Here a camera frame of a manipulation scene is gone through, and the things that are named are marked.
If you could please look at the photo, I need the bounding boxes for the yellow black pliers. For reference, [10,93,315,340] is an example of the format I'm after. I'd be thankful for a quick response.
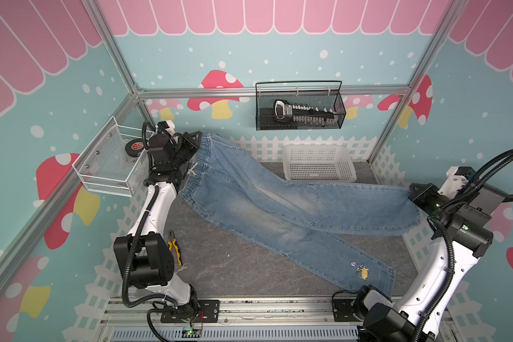
[168,230,183,267]

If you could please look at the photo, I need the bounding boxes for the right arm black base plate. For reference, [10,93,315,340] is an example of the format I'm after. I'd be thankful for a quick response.
[331,297,361,323]

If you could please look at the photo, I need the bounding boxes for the black wire mesh wall basket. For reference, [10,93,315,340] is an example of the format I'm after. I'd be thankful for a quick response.
[255,81,346,131]

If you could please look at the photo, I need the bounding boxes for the blue denim long pants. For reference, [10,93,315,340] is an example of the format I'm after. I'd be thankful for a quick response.
[180,133,420,296]

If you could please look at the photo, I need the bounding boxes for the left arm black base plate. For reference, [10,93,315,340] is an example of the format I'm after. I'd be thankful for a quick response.
[160,299,220,323]

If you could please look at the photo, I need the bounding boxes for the white wire mesh wall basket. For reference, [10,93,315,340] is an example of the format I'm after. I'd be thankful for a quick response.
[72,118,148,198]

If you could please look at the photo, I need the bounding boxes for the black screwdriver bit set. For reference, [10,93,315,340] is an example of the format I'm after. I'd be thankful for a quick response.
[273,100,339,128]

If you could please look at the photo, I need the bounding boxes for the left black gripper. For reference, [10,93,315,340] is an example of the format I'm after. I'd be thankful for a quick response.
[170,130,201,167]

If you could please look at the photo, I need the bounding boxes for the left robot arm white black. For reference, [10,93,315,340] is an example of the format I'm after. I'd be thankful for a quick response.
[113,121,202,341]

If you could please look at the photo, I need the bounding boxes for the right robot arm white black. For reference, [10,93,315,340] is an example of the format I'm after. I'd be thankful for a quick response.
[351,149,513,341]

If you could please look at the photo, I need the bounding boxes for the small green circuit board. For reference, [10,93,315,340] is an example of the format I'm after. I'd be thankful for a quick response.
[181,327,202,339]

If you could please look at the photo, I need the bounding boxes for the black tape roll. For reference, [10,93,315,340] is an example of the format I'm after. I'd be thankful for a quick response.
[125,138,145,158]

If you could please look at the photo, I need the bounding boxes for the white plastic basket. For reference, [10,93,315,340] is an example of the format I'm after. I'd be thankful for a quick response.
[282,145,357,183]

